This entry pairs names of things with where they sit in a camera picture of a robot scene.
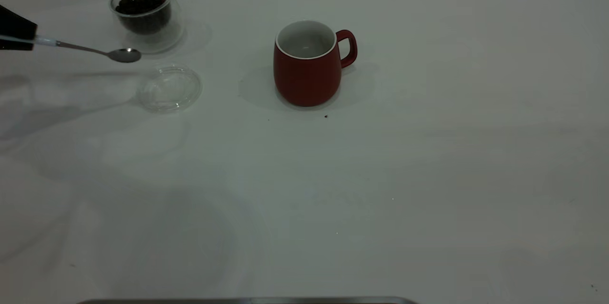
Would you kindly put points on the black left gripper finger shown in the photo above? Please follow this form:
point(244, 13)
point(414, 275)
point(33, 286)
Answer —
point(14, 23)
point(16, 46)

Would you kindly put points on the glass bowl of coffee beans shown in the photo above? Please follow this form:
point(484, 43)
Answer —
point(166, 33)

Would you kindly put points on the red ceramic mug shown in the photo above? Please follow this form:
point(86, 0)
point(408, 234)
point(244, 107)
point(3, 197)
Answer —
point(307, 80)

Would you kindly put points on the dark coffee beans pile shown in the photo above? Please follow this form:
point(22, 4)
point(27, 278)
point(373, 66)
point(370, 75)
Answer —
point(142, 9)

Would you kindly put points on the clear glass lid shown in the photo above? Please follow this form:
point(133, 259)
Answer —
point(169, 90)

